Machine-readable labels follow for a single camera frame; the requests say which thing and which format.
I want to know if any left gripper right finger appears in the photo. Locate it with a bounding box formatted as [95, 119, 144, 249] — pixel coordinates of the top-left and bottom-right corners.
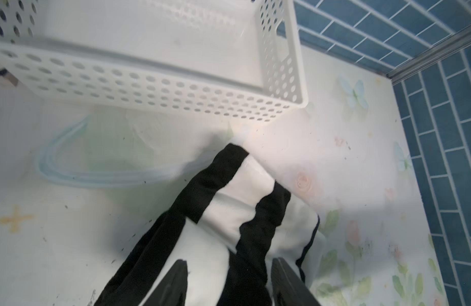
[271, 258, 321, 306]

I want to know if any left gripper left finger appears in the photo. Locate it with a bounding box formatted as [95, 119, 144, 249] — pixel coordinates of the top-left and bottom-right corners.
[144, 260, 188, 306]

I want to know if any black white striped pillowcase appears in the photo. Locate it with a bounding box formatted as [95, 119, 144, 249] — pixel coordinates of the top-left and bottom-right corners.
[97, 144, 323, 305]

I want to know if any floral table mat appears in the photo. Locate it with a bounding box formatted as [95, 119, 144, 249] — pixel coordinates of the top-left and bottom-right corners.
[0, 48, 448, 305]

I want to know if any white plastic basket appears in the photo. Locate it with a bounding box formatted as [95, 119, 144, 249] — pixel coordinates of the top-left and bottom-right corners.
[0, 0, 308, 124]

